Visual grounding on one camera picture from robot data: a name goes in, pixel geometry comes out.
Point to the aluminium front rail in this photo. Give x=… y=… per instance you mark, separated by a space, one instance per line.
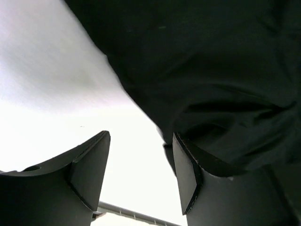
x=104 y=208

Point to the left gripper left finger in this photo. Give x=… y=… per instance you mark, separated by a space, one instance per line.
x=62 y=191

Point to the black trousers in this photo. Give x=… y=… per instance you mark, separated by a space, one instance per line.
x=226 y=74

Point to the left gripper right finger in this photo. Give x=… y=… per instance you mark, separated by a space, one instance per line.
x=215 y=193

